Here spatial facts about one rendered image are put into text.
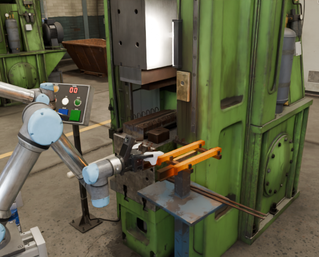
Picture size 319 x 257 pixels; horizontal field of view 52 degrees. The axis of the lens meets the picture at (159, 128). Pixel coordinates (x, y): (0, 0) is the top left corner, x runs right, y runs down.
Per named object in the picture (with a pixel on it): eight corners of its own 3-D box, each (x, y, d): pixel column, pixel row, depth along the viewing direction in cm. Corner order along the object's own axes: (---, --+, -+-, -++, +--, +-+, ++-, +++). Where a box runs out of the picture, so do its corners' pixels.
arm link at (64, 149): (10, 107, 128) (80, 188, 153) (15, 114, 119) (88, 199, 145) (36, 90, 130) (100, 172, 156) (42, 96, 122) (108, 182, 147)
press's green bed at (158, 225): (156, 268, 228) (154, 211, 212) (121, 244, 252) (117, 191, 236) (203, 231, 266) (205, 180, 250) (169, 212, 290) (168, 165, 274)
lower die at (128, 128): (143, 139, 210) (143, 127, 207) (123, 132, 222) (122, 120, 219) (185, 123, 238) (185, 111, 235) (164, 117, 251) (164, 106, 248)
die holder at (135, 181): (154, 212, 212) (153, 148, 196) (116, 191, 236) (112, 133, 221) (205, 179, 250) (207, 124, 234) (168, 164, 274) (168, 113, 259)
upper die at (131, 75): (141, 84, 197) (141, 69, 194) (120, 80, 210) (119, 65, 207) (186, 74, 226) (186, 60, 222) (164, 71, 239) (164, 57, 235)
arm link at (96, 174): (81, 182, 135) (79, 163, 132) (104, 174, 142) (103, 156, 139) (92, 189, 130) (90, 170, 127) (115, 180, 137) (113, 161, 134)
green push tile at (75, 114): (78, 121, 227) (80, 110, 228) (69, 120, 229) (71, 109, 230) (79, 121, 228) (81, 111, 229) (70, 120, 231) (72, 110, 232)
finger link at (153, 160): (164, 162, 149) (143, 163, 148) (163, 150, 147) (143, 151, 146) (164, 165, 146) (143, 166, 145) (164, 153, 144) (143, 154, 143)
